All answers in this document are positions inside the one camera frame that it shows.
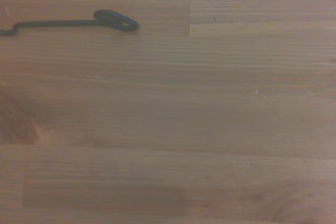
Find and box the dark metal wire hook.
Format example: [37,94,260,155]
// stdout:
[0,9,140,37]

